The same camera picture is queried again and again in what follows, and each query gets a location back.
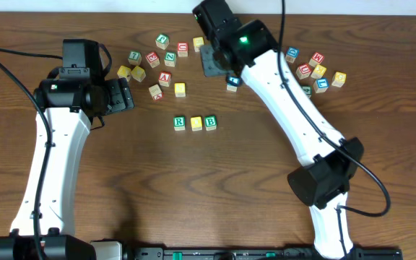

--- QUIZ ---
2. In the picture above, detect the green V letter block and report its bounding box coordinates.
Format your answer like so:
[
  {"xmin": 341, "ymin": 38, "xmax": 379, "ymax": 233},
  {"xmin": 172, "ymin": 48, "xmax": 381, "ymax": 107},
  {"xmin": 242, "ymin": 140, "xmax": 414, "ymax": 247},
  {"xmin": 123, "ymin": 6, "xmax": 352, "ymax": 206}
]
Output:
[{"xmin": 128, "ymin": 51, "xmax": 142, "ymax": 66}]

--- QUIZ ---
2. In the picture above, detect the green R letter block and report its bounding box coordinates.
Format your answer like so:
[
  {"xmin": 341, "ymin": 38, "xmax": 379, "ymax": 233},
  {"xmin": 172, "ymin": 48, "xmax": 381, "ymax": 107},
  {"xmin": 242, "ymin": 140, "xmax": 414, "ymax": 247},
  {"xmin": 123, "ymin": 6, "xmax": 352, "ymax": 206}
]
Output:
[{"xmin": 173, "ymin": 116, "xmax": 186, "ymax": 131}]

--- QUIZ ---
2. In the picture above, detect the yellow S letter block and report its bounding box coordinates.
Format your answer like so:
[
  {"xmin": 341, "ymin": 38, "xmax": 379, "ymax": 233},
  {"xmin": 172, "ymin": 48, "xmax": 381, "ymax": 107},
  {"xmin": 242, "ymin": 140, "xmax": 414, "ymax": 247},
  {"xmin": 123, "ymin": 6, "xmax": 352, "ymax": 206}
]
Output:
[{"xmin": 174, "ymin": 82, "xmax": 186, "ymax": 98}]

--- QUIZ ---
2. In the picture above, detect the yellow O letter block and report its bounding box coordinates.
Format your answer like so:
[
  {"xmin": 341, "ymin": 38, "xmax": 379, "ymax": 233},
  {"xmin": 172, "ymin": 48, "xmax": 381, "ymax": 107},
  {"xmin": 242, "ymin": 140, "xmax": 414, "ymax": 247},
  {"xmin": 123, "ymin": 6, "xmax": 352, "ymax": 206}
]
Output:
[{"xmin": 191, "ymin": 116, "xmax": 203, "ymax": 131}]

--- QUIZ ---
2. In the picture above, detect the yellow K letter block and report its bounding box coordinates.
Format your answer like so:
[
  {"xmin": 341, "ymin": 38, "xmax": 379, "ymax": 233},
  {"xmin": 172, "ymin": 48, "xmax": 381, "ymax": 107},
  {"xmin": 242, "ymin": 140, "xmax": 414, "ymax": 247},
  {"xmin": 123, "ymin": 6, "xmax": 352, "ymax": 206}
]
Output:
[{"xmin": 117, "ymin": 66, "xmax": 131, "ymax": 82}]

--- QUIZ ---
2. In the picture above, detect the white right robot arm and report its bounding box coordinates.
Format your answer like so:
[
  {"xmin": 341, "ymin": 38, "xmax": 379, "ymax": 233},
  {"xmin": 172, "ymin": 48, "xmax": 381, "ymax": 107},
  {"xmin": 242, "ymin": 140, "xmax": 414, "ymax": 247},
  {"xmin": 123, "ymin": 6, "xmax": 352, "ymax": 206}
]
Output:
[{"xmin": 193, "ymin": 1, "xmax": 363, "ymax": 259}]

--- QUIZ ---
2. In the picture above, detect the green Z letter block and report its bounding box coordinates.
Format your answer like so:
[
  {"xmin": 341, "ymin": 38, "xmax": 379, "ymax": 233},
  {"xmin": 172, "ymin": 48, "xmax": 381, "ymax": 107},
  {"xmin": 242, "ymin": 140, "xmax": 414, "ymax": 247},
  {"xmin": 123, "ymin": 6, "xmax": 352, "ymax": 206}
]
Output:
[{"xmin": 164, "ymin": 52, "xmax": 177, "ymax": 67}]

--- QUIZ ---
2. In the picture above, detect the green J letter block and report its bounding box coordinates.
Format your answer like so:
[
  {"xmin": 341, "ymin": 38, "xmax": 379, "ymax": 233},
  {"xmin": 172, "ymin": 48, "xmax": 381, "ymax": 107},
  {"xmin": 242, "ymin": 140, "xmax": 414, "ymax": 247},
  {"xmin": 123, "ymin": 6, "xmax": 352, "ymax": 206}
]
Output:
[{"xmin": 155, "ymin": 34, "xmax": 170, "ymax": 50}]

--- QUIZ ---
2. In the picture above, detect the red U block right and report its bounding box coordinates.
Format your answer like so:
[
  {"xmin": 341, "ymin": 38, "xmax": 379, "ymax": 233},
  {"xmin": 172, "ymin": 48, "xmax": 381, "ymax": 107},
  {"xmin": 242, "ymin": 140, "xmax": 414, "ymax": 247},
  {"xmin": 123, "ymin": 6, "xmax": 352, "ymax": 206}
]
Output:
[{"xmin": 296, "ymin": 64, "xmax": 312, "ymax": 79}]

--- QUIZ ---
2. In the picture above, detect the red A letter block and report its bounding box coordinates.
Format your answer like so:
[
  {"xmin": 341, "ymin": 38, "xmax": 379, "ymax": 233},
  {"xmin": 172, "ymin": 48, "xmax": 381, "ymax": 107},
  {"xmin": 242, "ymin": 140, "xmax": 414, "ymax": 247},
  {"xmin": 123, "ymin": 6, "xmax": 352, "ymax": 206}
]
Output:
[{"xmin": 158, "ymin": 71, "xmax": 171, "ymax": 87}]

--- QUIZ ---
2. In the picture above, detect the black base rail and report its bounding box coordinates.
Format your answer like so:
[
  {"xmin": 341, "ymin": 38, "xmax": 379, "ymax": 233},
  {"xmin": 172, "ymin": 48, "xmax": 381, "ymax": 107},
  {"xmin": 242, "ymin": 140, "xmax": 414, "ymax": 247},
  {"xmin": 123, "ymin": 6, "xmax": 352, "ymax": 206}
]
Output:
[{"xmin": 134, "ymin": 247, "xmax": 403, "ymax": 260}]

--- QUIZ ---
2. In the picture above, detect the green 4 number block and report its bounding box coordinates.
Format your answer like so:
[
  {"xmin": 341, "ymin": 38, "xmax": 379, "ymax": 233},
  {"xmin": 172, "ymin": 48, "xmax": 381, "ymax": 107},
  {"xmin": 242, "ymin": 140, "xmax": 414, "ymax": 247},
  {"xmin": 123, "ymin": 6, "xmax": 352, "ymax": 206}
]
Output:
[{"xmin": 301, "ymin": 86, "xmax": 312, "ymax": 98}]

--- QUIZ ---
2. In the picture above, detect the red U letter block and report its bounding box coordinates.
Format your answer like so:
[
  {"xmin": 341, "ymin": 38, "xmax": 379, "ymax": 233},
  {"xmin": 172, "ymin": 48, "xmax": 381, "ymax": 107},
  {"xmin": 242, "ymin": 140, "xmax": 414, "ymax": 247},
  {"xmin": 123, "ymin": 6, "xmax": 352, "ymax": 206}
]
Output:
[{"xmin": 177, "ymin": 42, "xmax": 189, "ymax": 57}]

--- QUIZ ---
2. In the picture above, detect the red M letter block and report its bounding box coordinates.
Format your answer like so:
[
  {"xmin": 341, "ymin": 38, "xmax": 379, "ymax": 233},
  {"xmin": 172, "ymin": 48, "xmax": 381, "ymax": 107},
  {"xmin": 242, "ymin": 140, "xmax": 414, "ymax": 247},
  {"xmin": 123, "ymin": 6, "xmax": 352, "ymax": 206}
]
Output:
[{"xmin": 308, "ymin": 52, "xmax": 324, "ymax": 67}]

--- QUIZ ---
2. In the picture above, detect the blue L letter block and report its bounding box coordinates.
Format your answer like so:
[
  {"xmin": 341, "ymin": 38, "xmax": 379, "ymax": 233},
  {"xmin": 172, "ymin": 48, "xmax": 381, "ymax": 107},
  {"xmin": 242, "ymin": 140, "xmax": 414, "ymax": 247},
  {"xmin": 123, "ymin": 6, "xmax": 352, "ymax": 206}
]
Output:
[{"xmin": 226, "ymin": 75, "xmax": 243, "ymax": 92}]

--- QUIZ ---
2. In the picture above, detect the green B letter block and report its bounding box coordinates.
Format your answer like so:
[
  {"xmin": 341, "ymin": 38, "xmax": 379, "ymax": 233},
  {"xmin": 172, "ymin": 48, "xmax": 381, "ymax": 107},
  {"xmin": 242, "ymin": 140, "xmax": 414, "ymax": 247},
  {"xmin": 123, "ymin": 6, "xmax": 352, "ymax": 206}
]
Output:
[{"xmin": 204, "ymin": 116, "xmax": 217, "ymax": 131}]

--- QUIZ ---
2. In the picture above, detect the yellow block top row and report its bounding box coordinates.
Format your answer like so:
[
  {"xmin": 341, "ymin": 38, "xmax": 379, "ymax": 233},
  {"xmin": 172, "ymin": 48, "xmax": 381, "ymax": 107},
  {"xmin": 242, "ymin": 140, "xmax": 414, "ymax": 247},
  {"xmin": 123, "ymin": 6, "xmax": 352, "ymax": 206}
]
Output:
[{"xmin": 193, "ymin": 37, "xmax": 204, "ymax": 52}]

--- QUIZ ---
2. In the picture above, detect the yellow X letter block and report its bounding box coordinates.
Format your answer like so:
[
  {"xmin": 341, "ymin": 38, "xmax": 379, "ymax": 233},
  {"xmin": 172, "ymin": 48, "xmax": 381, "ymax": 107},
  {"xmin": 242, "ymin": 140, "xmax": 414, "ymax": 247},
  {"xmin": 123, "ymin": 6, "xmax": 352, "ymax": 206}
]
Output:
[{"xmin": 311, "ymin": 64, "xmax": 326, "ymax": 79}]

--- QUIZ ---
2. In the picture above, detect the red E letter block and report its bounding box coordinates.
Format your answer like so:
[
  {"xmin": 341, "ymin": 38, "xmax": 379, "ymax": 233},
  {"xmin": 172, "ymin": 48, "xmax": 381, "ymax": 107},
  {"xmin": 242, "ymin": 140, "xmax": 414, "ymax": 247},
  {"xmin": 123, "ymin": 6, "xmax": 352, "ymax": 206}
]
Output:
[{"xmin": 145, "ymin": 51, "xmax": 160, "ymax": 68}]

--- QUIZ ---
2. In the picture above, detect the blue L block right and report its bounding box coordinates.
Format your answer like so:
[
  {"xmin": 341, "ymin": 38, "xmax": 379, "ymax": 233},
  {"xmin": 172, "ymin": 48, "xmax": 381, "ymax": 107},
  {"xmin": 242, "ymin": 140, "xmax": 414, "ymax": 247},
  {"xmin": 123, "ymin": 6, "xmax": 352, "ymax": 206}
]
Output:
[{"xmin": 313, "ymin": 78, "xmax": 329, "ymax": 93}]

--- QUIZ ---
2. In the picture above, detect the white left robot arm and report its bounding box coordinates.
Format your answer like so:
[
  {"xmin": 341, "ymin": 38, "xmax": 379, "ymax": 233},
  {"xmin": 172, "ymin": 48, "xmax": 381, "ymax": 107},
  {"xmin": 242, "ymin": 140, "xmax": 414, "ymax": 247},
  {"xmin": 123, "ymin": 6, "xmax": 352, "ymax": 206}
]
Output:
[{"xmin": 0, "ymin": 39, "xmax": 134, "ymax": 259}]

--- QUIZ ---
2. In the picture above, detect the yellow C letter block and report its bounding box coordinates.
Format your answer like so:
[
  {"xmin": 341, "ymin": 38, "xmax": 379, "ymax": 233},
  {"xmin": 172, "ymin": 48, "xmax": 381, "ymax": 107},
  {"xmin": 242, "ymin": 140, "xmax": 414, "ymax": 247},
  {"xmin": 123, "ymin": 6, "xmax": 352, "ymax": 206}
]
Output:
[{"xmin": 131, "ymin": 66, "xmax": 146, "ymax": 82}]

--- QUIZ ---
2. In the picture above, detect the yellow G letter block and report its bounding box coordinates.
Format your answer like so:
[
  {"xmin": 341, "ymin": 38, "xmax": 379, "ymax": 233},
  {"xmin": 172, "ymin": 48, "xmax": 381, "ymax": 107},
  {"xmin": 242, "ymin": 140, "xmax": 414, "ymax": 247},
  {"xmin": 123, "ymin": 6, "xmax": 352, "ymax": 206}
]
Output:
[{"xmin": 331, "ymin": 71, "xmax": 347, "ymax": 87}]

